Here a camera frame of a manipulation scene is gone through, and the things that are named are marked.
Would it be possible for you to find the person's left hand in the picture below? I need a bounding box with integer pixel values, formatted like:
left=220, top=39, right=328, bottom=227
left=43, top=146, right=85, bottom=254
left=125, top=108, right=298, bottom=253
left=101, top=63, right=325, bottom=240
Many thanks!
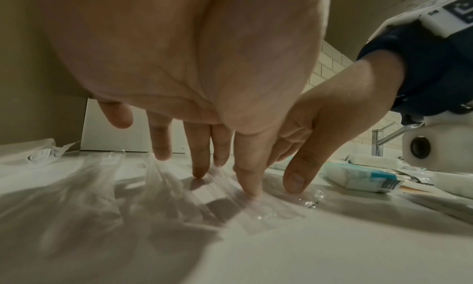
left=36, top=0, right=330, bottom=197

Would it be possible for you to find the person's right hand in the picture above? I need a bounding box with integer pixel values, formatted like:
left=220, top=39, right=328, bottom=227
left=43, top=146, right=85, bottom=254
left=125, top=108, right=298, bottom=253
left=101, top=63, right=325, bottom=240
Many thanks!
left=267, top=53, right=406, bottom=195

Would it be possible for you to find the white countertop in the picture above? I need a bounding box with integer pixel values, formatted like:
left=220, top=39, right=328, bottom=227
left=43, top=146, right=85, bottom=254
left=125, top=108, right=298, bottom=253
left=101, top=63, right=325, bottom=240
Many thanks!
left=0, top=148, right=473, bottom=284

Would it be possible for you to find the steel faucet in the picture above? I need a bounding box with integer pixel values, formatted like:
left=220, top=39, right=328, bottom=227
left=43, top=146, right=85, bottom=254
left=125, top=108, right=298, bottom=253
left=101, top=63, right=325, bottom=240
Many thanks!
left=371, top=121, right=426, bottom=158

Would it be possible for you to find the black wristband with marker tags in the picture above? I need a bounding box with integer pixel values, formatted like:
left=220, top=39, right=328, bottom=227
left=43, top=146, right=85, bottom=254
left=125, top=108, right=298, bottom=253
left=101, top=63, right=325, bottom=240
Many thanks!
left=356, top=0, right=473, bottom=125

